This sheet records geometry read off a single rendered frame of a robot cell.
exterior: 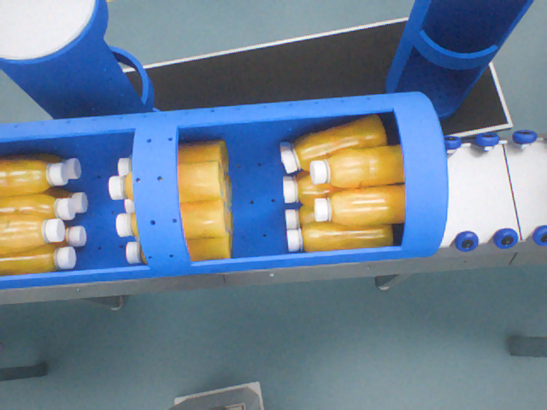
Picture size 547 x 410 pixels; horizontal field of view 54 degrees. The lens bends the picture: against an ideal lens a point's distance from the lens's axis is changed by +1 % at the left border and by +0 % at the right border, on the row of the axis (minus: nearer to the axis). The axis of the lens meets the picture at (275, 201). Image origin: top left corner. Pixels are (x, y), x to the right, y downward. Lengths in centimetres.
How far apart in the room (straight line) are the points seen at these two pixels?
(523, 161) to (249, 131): 57
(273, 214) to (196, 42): 141
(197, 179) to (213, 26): 157
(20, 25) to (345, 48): 126
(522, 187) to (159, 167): 74
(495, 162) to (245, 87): 113
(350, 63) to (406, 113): 127
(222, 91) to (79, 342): 105
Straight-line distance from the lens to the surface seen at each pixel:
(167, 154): 83
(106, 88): 138
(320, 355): 200
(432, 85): 212
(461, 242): 109
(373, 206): 90
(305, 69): 210
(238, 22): 240
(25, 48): 124
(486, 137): 116
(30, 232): 98
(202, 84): 210
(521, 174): 121
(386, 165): 90
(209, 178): 87
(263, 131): 103
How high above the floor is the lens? 199
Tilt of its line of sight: 75 degrees down
